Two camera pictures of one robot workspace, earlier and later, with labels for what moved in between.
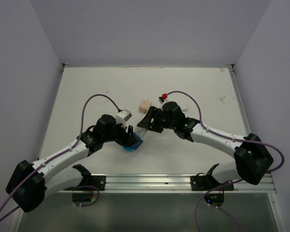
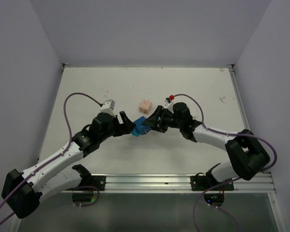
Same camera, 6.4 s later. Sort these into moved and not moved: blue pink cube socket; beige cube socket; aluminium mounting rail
Moved: blue pink cube socket
Not moved: beige cube socket; aluminium mounting rail
